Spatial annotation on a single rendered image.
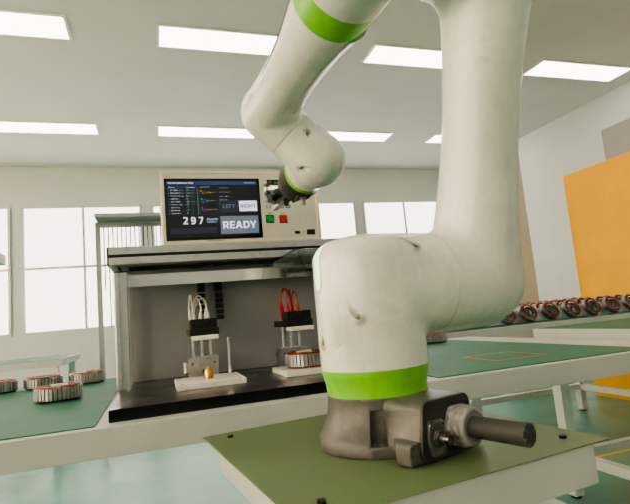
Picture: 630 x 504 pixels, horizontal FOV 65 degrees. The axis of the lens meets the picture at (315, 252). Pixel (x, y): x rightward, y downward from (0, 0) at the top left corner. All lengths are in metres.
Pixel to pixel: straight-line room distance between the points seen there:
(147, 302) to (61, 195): 6.55
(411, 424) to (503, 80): 0.42
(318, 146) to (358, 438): 0.56
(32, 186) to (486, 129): 7.62
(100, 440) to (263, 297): 0.69
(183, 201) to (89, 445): 0.67
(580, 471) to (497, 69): 0.46
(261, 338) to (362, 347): 0.94
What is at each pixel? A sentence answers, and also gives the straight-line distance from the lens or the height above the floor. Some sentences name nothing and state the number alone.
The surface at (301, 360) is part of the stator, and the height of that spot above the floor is 0.80.
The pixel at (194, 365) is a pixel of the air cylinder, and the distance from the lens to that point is 1.33.
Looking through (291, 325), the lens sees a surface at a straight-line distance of 1.29.
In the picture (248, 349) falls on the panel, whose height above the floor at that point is 0.82.
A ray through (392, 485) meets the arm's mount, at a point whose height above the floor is 0.75.
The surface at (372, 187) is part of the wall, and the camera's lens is 8.68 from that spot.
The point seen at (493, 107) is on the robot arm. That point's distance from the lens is 0.67.
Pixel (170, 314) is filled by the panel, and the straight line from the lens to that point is 1.46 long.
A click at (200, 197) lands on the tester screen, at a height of 1.25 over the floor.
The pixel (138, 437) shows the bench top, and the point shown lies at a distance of 0.96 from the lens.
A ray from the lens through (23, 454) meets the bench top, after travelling 0.99.
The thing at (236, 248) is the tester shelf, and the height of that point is 1.10.
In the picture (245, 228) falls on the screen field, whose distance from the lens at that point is 1.38.
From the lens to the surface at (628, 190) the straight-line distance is 4.66.
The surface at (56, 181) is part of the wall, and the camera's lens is 8.01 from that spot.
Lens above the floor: 0.91
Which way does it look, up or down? 7 degrees up
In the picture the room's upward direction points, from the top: 5 degrees counter-clockwise
